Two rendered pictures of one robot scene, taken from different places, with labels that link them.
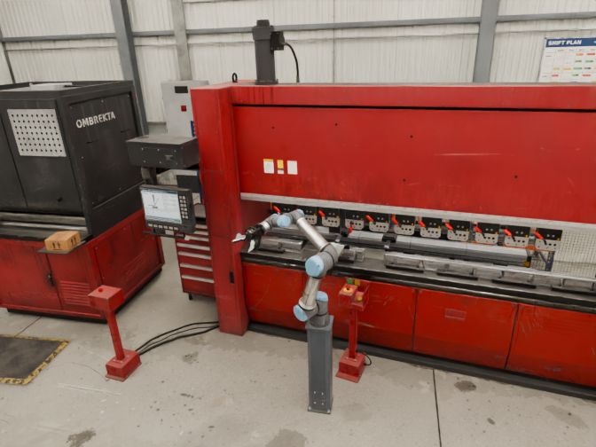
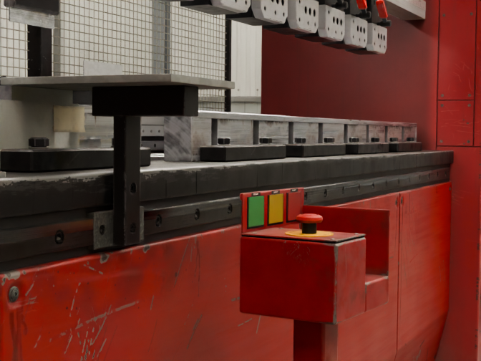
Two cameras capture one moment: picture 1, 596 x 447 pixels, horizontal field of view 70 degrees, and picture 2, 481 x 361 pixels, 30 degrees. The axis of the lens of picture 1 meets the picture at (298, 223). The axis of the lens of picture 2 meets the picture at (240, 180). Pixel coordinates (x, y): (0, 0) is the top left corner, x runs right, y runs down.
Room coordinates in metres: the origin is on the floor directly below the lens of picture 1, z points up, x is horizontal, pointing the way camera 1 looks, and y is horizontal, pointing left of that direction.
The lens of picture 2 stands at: (2.89, 0.95, 0.93)
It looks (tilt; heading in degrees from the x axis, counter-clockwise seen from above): 3 degrees down; 275
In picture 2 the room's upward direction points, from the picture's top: 1 degrees clockwise
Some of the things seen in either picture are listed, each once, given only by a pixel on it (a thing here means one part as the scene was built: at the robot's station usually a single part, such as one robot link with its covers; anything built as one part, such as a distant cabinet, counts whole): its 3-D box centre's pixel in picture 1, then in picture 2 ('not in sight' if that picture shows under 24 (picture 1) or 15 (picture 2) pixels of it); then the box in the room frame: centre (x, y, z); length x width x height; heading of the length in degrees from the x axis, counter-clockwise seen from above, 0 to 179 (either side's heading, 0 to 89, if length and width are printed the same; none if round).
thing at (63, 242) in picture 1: (60, 240); not in sight; (3.44, 2.12, 1.04); 0.30 x 0.26 x 0.12; 77
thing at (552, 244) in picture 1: (547, 237); (366, 24); (2.74, -1.79, 1.26); 0.15 x 0.09 x 0.17; 70
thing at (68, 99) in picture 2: not in sight; (41, 92); (3.28, -0.31, 0.99); 0.14 x 0.01 x 0.03; 70
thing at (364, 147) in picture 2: (513, 282); (365, 147); (2.75, -1.61, 0.89); 0.30 x 0.05 x 0.03; 70
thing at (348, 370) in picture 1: (351, 364); not in sight; (2.86, -0.41, 0.06); 0.25 x 0.20 x 0.12; 154
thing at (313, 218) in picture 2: not in sight; (309, 225); (2.90, -0.38, 0.79); 0.04 x 0.04 x 0.04
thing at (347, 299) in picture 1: (354, 294); (316, 250); (2.88, -0.43, 0.75); 0.20 x 0.16 x 0.18; 64
